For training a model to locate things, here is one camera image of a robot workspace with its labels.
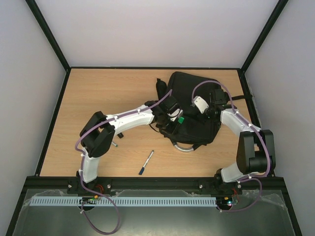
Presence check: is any green black highlighter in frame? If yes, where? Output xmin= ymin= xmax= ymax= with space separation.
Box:
xmin=178 ymin=117 xmax=185 ymax=124

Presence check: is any black student backpack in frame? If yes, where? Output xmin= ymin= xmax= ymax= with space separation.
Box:
xmin=153 ymin=71 xmax=247 ymax=150

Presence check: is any blue capped white marker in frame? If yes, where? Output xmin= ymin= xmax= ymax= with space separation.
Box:
xmin=138 ymin=150 xmax=155 ymax=175

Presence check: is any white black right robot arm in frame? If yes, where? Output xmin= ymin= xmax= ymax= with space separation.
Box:
xmin=206 ymin=89 xmax=276 ymax=193

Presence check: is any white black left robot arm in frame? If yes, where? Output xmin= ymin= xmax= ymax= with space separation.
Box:
xmin=74 ymin=95 xmax=183 ymax=191

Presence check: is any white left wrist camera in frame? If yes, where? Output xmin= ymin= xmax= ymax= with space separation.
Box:
xmin=169 ymin=109 xmax=183 ymax=122

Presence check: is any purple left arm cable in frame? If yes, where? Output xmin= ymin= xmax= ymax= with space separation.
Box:
xmin=74 ymin=89 xmax=173 ymax=234

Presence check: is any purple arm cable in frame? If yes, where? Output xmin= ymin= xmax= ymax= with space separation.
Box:
xmin=190 ymin=80 xmax=273 ymax=213
xmin=74 ymin=89 xmax=173 ymax=234

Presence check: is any light blue slotted cable duct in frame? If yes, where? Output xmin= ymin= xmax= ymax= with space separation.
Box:
xmin=30 ymin=196 xmax=217 ymax=207

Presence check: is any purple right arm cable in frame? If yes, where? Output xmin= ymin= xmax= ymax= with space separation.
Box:
xmin=190 ymin=80 xmax=273 ymax=213

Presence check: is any black aluminium frame rail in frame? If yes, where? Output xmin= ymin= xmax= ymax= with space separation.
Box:
xmin=24 ymin=176 xmax=285 ymax=195

